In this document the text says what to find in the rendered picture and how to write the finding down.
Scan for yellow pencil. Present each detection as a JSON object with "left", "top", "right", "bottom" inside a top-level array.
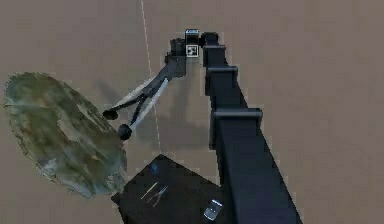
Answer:
[{"left": 140, "top": 181, "right": 159, "bottom": 201}]

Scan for silver mobile phone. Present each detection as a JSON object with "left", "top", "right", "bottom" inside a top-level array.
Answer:
[{"left": 202, "top": 198, "right": 224, "bottom": 222}]

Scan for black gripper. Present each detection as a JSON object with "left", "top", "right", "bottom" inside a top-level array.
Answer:
[{"left": 101, "top": 37, "right": 187, "bottom": 141}]

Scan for grey pliers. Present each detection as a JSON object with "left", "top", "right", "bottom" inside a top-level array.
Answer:
[{"left": 146, "top": 185, "right": 170, "bottom": 208}]

